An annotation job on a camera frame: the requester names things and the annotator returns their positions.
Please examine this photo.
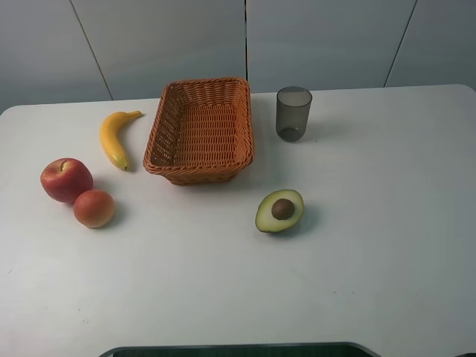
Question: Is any orange peach fruit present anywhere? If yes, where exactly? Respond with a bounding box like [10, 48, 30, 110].
[73, 190, 115, 229]

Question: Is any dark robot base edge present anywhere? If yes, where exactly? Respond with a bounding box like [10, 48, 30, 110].
[101, 342, 378, 357]

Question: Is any orange wicker basket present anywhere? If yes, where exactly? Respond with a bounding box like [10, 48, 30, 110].
[143, 77, 254, 186]

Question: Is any grey translucent plastic cup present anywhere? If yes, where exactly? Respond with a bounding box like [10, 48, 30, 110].
[275, 86, 312, 142]

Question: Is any yellow banana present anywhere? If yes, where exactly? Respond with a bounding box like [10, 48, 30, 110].
[99, 111, 143, 171]

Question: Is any red apple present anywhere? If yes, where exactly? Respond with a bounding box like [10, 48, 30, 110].
[40, 158, 94, 205]

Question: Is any halved avocado with pit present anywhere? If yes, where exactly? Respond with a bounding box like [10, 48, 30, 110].
[255, 190, 304, 233]

